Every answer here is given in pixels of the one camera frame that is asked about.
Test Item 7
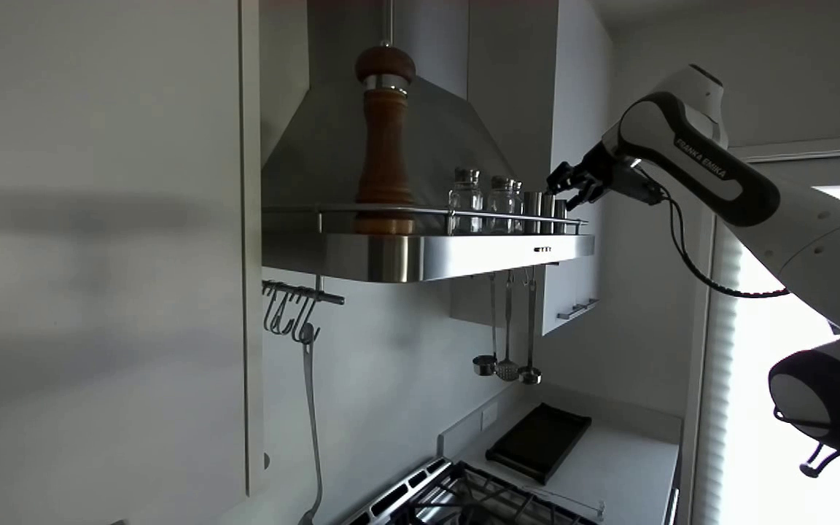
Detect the small silver cylindrical container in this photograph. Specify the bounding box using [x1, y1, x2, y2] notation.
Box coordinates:
[524, 191, 554, 232]

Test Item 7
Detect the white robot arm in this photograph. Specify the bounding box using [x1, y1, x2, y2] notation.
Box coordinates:
[548, 63, 840, 477]

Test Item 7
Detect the white upper cabinet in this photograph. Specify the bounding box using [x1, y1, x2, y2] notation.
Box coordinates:
[442, 0, 618, 339]

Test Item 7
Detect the glass spice jar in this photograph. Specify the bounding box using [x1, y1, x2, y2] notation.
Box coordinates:
[445, 170, 483, 232]
[486, 174, 522, 232]

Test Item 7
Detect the stainless steel range hood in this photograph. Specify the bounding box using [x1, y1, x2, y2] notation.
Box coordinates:
[261, 0, 594, 282]

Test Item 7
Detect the hanging metal utensil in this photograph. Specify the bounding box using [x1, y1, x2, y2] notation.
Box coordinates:
[496, 270, 518, 382]

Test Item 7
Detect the black griddle tray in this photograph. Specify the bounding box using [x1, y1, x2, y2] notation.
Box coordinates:
[483, 406, 592, 485]

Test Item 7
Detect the hanging metal ladle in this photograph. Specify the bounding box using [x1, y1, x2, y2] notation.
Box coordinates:
[470, 270, 502, 378]

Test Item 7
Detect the brown wooden pepper mill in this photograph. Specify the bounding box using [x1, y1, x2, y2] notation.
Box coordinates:
[354, 46, 413, 237]

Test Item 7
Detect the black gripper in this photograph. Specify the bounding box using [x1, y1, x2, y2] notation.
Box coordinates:
[544, 146, 661, 210]

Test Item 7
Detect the stainless steel gas stove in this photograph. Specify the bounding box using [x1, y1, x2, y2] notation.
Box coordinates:
[333, 458, 599, 525]

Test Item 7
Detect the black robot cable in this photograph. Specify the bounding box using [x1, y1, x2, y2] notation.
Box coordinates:
[659, 187, 793, 299]

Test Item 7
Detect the hanging slotted spoon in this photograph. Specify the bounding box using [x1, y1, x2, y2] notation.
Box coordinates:
[518, 270, 543, 384]

